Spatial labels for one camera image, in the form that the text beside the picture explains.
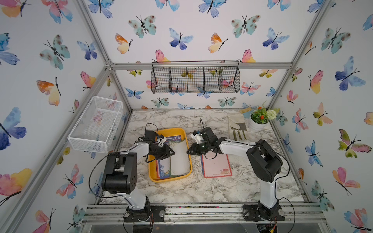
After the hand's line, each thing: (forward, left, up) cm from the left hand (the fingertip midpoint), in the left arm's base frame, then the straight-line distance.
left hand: (174, 152), depth 92 cm
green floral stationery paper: (-5, -3, -3) cm, 7 cm away
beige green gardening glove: (+21, -45, -3) cm, 49 cm away
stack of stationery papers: (-8, +7, -3) cm, 11 cm away
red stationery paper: (-7, -25, -4) cm, 27 cm away
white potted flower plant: (+18, -56, +10) cm, 59 cm away
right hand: (-1, -9, +3) cm, 9 cm away
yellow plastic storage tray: (-8, +13, -3) cm, 15 cm away
